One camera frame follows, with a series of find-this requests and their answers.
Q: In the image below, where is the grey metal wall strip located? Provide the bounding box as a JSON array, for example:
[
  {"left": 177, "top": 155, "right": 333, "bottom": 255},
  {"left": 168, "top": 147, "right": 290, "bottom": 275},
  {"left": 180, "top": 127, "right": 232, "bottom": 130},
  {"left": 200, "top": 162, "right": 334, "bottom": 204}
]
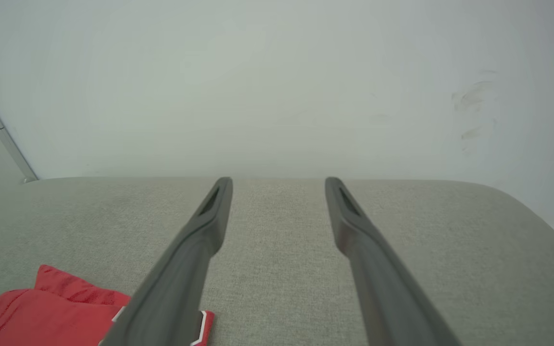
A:
[{"left": 0, "top": 67, "right": 39, "bottom": 184}]

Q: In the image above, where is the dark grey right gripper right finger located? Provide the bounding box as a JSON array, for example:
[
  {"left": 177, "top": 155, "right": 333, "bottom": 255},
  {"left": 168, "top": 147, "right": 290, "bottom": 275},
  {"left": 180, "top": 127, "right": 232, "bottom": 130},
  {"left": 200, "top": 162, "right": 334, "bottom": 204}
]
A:
[{"left": 325, "top": 177, "right": 461, "bottom": 346}]

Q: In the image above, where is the red and white basketball jersey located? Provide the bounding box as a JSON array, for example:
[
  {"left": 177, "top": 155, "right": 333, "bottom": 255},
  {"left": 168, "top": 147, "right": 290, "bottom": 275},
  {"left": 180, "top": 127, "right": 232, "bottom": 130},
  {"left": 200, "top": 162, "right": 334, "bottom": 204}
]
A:
[{"left": 0, "top": 264, "right": 215, "bottom": 346}]

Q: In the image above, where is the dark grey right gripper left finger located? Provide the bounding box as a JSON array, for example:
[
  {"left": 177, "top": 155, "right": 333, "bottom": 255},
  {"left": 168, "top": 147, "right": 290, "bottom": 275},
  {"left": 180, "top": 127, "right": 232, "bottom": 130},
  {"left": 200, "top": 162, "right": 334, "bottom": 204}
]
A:
[{"left": 99, "top": 177, "right": 233, "bottom": 346}]

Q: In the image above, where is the grey fabric sofa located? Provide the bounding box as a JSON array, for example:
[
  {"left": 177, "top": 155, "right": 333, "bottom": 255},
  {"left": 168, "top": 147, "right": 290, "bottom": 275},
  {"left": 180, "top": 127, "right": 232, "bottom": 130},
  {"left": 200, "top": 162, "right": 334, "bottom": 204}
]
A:
[{"left": 0, "top": 177, "right": 554, "bottom": 346}]

